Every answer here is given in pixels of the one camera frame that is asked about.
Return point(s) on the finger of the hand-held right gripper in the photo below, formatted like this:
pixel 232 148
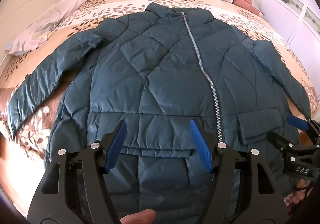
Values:
pixel 297 122
pixel 276 138

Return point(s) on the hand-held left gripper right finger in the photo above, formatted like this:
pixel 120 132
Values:
pixel 201 144

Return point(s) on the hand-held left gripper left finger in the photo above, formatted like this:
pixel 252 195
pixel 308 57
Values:
pixel 115 144

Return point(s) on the dark teal quilted jacket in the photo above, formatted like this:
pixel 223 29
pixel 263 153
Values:
pixel 150 64

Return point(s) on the person's left hand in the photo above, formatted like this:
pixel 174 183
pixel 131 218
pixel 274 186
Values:
pixel 137 217

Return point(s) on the person's red plaid clothing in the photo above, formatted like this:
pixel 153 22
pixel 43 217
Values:
pixel 291 204

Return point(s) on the white wardrobe with floral trim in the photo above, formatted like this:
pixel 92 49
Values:
pixel 295 21

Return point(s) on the floral beige bed sheet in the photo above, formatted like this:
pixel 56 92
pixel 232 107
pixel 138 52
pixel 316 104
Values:
pixel 250 26

